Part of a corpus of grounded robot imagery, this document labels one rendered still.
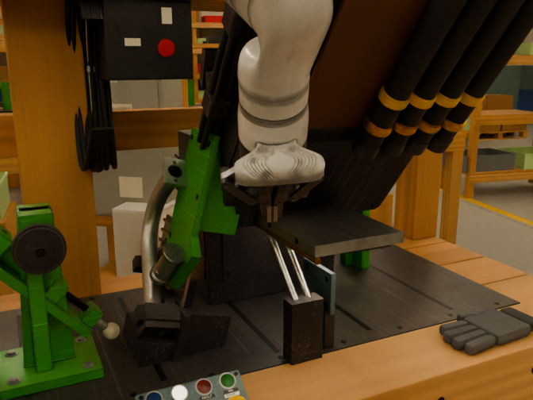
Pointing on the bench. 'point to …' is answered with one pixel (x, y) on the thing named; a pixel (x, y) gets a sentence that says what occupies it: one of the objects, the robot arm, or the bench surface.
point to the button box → (218, 391)
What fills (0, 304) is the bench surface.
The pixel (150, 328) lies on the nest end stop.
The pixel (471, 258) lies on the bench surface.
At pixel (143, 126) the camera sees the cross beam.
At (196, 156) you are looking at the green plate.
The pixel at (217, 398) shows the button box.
